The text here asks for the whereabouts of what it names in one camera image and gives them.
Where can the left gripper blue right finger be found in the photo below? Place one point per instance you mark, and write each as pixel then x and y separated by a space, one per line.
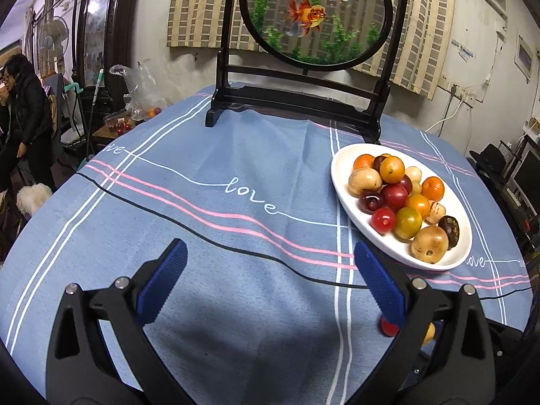
pixel 384 289

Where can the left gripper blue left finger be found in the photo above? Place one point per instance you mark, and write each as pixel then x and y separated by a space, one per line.
pixel 156 279

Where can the beige round fruit with hole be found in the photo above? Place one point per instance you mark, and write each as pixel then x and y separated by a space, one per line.
pixel 430 244

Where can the small red cherry tomato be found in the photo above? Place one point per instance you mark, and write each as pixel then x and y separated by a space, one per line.
pixel 383 220

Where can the yellow green tomato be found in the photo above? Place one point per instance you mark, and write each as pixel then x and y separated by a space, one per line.
pixel 408 223

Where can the dark brown mangosteen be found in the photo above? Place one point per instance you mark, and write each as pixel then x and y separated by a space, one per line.
pixel 451 227

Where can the small dark red plum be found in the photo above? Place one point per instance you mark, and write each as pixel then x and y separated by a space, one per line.
pixel 370 201

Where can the orange kumquat back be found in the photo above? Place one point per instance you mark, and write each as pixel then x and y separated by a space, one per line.
pixel 419 203

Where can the striped beige melon fruit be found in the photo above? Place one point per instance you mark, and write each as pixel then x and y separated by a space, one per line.
pixel 436 212

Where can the large red plum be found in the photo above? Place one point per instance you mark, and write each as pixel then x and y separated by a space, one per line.
pixel 394 196

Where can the beige potato shaped fruit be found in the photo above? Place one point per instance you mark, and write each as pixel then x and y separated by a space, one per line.
pixel 364 179

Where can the pale cream round fruit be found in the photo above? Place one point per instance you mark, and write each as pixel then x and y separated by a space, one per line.
pixel 415 176

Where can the small orange tangerine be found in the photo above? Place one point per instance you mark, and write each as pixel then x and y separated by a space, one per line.
pixel 392 170

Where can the large orange mandarin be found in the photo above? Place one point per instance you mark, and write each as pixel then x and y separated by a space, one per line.
pixel 363 161

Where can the red tomato on table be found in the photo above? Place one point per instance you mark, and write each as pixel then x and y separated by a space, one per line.
pixel 387 328

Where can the longan fruit front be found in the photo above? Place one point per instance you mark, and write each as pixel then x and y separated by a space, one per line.
pixel 430 334

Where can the blue striped tablecloth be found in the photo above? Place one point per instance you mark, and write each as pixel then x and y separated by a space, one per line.
pixel 269 309

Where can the white oval plate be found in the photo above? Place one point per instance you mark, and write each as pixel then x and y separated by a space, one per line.
pixel 396 248

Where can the white fluffy dog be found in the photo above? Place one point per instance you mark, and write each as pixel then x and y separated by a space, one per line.
pixel 31 198

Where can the black hat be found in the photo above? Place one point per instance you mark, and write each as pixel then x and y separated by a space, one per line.
pixel 489 162

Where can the computer monitor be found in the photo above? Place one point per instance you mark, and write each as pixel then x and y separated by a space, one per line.
pixel 522 172

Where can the seated person in black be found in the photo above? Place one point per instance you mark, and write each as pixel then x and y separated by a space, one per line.
pixel 26 123

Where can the clear plastic bag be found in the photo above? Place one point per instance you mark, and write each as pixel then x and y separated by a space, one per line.
pixel 146 98

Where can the goldfish round screen ornament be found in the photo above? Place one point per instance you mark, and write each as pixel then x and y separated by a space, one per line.
pixel 250 73

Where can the standing electric fan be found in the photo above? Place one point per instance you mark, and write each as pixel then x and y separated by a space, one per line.
pixel 53 39

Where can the beige checkered curtain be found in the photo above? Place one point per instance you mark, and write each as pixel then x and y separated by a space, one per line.
pixel 329 32

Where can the wall power strip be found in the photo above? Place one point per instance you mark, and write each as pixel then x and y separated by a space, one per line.
pixel 465 94

